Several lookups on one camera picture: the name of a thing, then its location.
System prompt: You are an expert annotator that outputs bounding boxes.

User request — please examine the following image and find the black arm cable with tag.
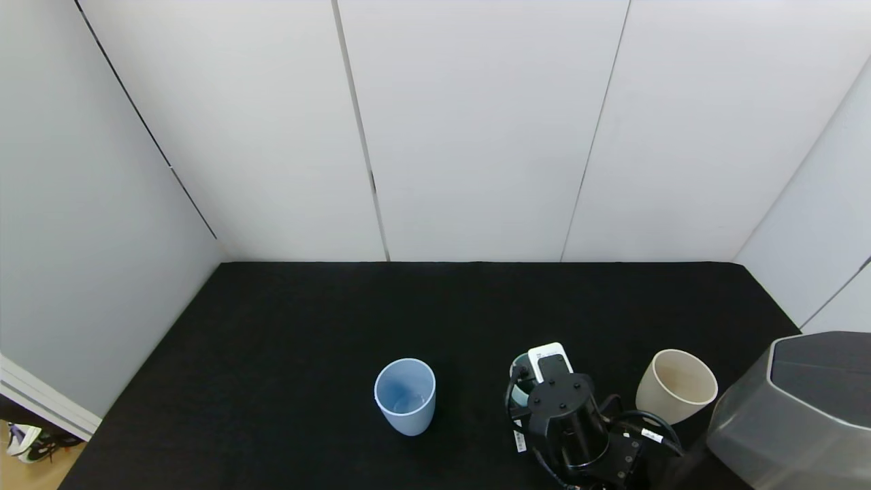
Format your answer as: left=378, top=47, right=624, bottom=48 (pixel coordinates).
left=609, top=410, right=683, bottom=455

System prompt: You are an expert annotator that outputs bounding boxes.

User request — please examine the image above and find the black fabric table cover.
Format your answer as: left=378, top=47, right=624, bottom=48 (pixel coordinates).
left=60, top=262, right=804, bottom=490

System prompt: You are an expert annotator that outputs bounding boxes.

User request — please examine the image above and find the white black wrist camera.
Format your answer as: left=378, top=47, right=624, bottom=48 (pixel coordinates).
left=527, top=342, right=574, bottom=383

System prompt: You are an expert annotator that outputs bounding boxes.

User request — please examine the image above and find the black camera cable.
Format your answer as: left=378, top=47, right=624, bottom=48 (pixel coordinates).
left=505, top=364, right=574, bottom=490

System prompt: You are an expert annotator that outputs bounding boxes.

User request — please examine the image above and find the white panel base rail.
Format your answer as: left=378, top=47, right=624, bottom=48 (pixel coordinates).
left=0, top=352, right=103, bottom=442

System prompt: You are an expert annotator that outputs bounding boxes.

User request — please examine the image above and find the teal plastic cup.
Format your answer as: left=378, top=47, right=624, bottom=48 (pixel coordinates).
left=510, top=353, right=540, bottom=410

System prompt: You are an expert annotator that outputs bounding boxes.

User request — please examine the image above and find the beige plastic cup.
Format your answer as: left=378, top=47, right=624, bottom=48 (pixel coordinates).
left=636, top=349, right=719, bottom=426

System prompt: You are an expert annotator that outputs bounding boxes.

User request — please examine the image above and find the white sneaker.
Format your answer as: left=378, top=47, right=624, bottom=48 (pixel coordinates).
left=5, top=422, right=82, bottom=465

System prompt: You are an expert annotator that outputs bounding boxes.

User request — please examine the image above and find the light blue plastic cup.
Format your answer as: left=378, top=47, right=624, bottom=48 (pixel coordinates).
left=374, top=358, right=436, bottom=436

